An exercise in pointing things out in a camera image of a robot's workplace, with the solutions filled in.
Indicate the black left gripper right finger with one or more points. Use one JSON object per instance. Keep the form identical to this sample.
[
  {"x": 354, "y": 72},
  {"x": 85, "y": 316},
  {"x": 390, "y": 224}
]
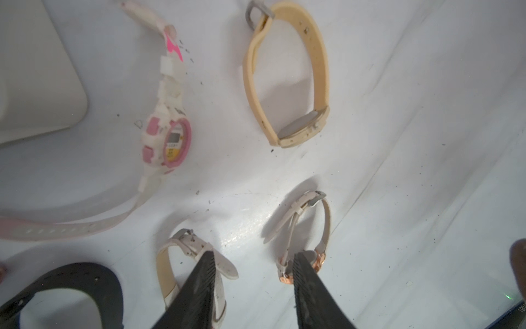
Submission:
[{"x": 315, "y": 306}]

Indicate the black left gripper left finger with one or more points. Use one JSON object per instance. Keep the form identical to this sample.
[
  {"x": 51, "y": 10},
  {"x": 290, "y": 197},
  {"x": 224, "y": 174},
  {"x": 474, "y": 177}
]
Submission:
[{"x": 193, "y": 306}]

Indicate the brown striped cloth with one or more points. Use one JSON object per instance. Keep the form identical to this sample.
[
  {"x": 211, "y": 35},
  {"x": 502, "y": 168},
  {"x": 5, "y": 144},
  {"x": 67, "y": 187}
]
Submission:
[{"x": 518, "y": 264}]

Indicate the white square alarm clock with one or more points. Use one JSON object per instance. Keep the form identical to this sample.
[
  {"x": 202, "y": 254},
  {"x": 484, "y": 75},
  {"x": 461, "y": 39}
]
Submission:
[{"x": 40, "y": 89}]

